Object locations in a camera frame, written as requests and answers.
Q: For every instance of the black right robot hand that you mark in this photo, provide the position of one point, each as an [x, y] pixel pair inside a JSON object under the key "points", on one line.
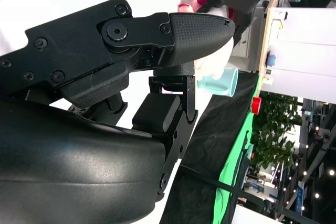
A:
{"points": [[78, 129]]}

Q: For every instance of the grey metal box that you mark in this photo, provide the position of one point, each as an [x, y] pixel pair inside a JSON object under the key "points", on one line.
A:
{"points": [[252, 51]]}

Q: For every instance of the blue push button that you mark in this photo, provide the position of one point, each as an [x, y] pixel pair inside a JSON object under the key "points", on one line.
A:
{"points": [[271, 60]]}

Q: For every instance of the white cabinet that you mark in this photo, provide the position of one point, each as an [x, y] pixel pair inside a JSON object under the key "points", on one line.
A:
{"points": [[302, 51]]}

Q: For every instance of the teal plastic mug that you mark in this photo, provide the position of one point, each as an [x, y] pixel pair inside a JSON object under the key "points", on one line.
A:
{"points": [[223, 85]]}

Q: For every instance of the red push button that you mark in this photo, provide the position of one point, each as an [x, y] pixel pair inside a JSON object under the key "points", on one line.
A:
{"points": [[256, 105]]}

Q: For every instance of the green cloth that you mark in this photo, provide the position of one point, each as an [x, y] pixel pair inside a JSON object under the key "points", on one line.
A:
{"points": [[236, 134]]}

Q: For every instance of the green leafy plant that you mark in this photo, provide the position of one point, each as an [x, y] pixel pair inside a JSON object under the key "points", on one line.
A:
{"points": [[275, 134]]}

